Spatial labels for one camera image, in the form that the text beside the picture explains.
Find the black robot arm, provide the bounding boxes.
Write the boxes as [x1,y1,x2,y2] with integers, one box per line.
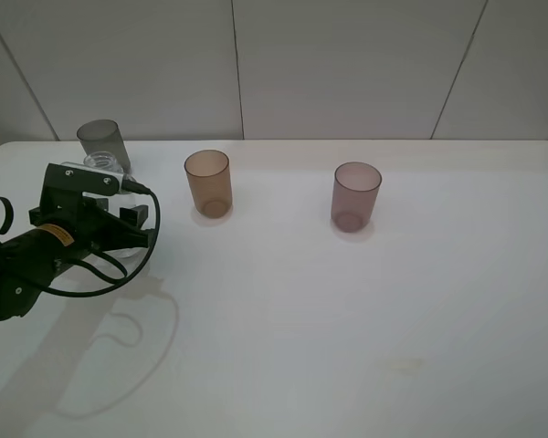
[0,189,160,321]

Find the clear plastic water bottle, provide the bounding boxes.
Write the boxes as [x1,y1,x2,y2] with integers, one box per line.
[58,152,149,262]

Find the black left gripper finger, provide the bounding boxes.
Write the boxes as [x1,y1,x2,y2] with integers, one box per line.
[119,204,146,226]
[83,194,108,212]

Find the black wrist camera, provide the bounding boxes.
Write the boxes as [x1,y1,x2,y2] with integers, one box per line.
[39,163,124,215]

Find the brown translucent cup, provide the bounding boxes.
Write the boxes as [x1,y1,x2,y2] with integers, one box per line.
[184,150,233,219]

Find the black camera cable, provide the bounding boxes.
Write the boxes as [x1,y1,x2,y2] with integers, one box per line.
[39,180,162,297]

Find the pink translucent cup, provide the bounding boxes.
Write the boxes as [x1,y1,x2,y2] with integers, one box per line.
[331,162,383,233]

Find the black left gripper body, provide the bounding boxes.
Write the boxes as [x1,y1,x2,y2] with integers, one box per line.
[8,198,150,265]

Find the grey translucent cup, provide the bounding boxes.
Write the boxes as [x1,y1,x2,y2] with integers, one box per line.
[77,120,132,173]

